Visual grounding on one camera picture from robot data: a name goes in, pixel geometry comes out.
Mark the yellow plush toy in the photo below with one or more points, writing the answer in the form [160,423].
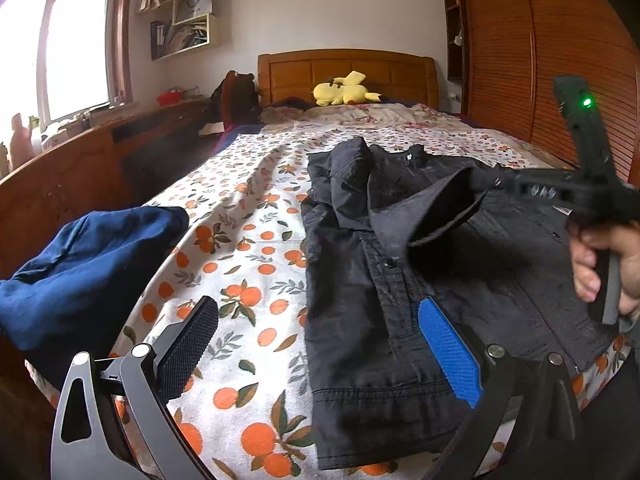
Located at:
[340,92]

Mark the red bowl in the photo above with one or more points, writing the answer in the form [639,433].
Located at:
[169,98]

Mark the black jacket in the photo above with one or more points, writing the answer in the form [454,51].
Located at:
[360,310]

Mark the wooden wardrobe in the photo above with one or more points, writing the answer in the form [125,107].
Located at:
[510,50]

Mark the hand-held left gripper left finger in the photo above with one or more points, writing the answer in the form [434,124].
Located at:
[187,345]

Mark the pink bottle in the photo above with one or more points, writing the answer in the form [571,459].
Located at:
[21,140]

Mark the orange fruit print bed sheet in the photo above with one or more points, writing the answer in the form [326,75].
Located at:
[250,240]

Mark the pink floral quilt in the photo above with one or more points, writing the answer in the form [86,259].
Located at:
[380,112]

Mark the wooden bed headboard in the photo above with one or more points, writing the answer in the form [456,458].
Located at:
[290,75]

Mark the person's right hand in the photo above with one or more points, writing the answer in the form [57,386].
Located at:
[630,260]

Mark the window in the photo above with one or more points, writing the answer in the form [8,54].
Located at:
[75,45]

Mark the white wall shelf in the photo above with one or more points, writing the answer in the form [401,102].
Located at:
[192,25]

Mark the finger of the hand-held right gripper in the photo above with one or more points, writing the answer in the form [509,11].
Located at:
[545,187]

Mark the dark blue garment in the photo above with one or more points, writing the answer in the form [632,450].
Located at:
[85,270]

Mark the wooden desk cabinet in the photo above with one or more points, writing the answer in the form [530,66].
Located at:
[65,180]

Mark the brown bag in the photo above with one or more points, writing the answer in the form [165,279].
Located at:
[235,100]

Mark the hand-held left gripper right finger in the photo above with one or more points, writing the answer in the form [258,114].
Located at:
[447,355]

